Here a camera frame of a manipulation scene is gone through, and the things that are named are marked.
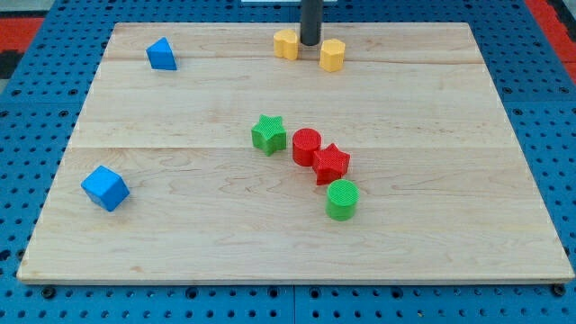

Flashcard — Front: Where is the yellow hexagon block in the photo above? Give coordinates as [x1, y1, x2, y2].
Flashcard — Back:
[319, 39, 346, 72]

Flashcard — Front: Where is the green star block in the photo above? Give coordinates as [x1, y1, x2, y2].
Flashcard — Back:
[251, 114, 287, 156]

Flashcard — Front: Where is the red star block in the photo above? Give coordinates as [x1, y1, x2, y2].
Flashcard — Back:
[312, 143, 350, 185]

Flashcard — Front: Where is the red cylinder block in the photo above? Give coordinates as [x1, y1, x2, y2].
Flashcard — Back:
[292, 128, 321, 167]

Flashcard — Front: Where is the green cylinder block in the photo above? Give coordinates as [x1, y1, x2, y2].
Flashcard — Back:
[325, 179, 360, 221]

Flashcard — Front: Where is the wooden board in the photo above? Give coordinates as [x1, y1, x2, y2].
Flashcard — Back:
[17, 22, 574, 285]

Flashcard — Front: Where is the yellow heart block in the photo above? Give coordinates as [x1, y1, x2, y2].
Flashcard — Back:
[274, 29, 299, 60]

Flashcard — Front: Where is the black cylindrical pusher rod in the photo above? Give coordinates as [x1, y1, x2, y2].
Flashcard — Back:
[300, 0, 323, 46]

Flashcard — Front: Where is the blue triangle block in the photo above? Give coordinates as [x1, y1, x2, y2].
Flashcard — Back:
[146, 37, 177, 70]

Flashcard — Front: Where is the blue cube block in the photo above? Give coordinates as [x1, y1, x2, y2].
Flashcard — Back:
[81, 166, 130, 212]

